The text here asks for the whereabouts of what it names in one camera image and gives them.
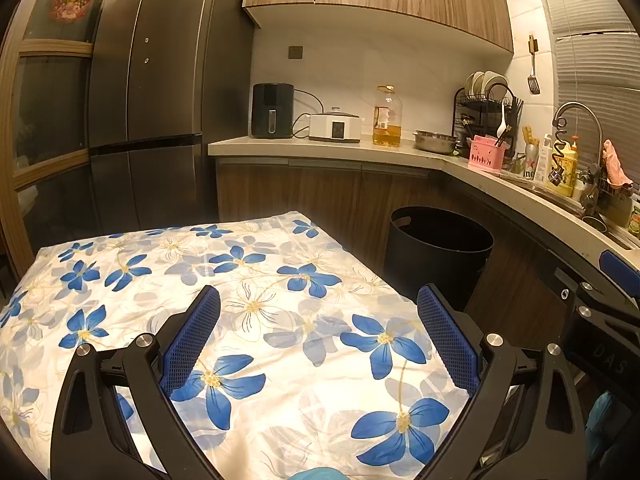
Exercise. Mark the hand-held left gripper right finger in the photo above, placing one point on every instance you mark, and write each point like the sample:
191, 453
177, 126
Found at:
447, 340

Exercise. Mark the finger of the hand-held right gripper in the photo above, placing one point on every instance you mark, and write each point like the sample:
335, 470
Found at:
617, 265
572, 292

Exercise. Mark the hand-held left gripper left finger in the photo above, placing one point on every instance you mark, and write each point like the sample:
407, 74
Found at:
192, 340

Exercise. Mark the black trash bin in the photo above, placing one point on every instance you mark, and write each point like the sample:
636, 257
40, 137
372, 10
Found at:
430, 265

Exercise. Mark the person's right hand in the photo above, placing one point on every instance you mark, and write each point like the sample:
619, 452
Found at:
604, 427

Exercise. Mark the pink cloth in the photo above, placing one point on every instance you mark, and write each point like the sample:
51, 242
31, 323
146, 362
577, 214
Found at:
616, 165

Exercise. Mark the yellow detergent bottle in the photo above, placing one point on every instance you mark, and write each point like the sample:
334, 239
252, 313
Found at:
567, 170

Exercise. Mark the white plastic bottle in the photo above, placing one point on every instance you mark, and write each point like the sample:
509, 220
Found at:
543, 160

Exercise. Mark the silver drink can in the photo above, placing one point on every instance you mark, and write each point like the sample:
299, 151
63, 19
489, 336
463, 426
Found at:
530, 165

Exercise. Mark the blue floral tablecloth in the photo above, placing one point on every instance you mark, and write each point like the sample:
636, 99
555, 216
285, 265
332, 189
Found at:
300, 260

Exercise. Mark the pink utensil holder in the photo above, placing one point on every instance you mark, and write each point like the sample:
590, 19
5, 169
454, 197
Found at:
485, 155

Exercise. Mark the steel faucet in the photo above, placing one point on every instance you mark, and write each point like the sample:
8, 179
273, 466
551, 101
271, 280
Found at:
575, 106

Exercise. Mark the wooden base cabinet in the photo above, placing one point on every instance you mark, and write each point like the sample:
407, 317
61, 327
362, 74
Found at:
300, 190

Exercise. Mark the white spoon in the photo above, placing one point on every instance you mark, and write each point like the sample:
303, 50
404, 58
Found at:
500, 120

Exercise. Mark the steel basin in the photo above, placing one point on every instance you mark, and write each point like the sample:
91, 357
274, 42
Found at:
435, 142

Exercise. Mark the hanging metal spatula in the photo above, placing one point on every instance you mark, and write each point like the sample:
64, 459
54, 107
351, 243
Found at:
533, 85

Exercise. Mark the black dish rack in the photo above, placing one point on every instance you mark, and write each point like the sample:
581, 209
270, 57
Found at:
475, 110

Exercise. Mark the cooking oil bottle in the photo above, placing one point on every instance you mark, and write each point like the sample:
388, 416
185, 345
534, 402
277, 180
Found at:
387, 135

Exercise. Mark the white plate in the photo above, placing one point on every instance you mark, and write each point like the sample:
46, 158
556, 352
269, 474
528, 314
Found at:
475, 84
495, 82

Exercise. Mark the white slow cooker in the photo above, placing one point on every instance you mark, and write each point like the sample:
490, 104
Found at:
335, 127

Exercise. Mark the black air fryer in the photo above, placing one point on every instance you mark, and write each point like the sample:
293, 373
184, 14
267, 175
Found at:
272, 110

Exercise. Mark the window blind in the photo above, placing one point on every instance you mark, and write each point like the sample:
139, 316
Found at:
595, 10

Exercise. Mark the grey refrigerator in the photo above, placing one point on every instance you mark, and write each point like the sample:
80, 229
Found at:
165, 85

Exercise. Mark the wooden glass door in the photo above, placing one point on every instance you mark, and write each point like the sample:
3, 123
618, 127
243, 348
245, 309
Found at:
50, 47

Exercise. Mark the colourful round door sticker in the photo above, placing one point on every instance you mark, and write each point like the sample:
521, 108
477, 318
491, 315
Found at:
72, 0

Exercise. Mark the dark wall socket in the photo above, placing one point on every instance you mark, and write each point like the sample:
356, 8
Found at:
295, 52

